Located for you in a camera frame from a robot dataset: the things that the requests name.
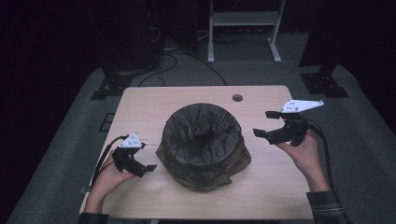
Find black plastic trash bag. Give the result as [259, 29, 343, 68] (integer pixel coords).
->
[155, 102, 252, 193]

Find hand-held gripper cable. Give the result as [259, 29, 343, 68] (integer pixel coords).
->
[90, 134, 130, 189]
[306, 119, 336, 191]

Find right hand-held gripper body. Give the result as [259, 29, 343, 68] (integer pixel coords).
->
[265, 99, 325, 147]

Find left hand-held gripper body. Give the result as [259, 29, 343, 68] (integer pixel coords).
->
[111, 133, 149, 178]

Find white metal stand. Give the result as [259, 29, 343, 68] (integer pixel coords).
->
[206, 0, 287, 65]

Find tangle of floor cables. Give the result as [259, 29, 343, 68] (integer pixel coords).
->
[199, 29, 272, 45]

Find long black floor cable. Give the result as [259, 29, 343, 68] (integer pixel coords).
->
[172, 51, 229, 87]

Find looped black floor cable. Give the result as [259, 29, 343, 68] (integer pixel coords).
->
[137, 53, 179, 88]

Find black stand base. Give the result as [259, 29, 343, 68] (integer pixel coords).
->
[298, 62, 349, 99]
[90, 66, 134, 101]

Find person's right hand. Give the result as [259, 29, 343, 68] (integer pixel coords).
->
[275, 130, 325, 185]

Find right hand-held gripper cable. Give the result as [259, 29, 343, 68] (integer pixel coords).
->
[306, 119, 336, 191]

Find person's left hand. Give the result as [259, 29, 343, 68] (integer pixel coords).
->
[90, 150, 137, 201]

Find left hand-held gripper cable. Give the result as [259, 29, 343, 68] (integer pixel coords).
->
[90, 134, 130, 189]

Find dark equipment cabinet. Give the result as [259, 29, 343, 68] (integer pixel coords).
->
[99, 0, 165, 77]

